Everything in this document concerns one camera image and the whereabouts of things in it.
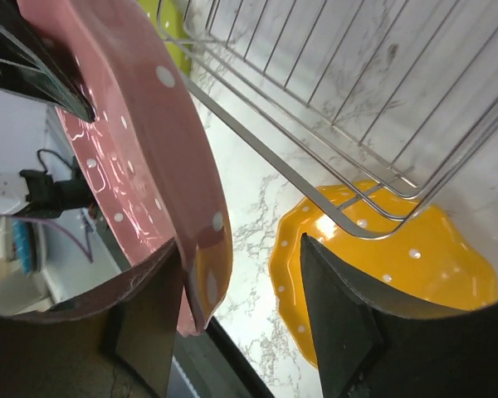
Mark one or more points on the pink polka dot plate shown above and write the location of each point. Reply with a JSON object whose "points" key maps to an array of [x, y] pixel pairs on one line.
{"points": [[145, 156]]}

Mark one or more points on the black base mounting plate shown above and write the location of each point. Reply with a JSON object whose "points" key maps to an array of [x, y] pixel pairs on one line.
{"points": [[211, 365]]}

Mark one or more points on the orange polka dot plate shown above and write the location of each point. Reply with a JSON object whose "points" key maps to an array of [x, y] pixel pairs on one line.
{"points": [[428, 258]]}

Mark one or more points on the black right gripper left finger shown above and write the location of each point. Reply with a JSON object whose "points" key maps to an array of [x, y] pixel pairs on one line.
{"points": [[115, 340]]}

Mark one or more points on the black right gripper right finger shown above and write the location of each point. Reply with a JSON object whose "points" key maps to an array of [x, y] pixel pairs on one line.
{"points": [[372, 340]]}

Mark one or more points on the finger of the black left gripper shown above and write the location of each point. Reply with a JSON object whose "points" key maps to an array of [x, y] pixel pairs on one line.
{"points": [[29, 70]]}

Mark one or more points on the wire dish rack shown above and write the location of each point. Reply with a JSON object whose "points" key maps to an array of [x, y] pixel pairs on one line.
{"points": [[375, 110]]}

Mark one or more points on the green polka dot plate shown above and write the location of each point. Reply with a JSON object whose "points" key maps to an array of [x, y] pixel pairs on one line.
{"points": [[167, 17]]}

